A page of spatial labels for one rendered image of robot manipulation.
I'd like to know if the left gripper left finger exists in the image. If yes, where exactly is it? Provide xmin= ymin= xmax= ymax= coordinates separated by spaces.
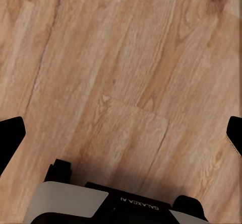
xmin=0 ymin=116 xmax=26 ymax=176

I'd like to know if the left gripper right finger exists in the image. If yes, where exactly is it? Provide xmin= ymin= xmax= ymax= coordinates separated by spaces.
xmin=226 ymin=116 xmax=242 ymax=156

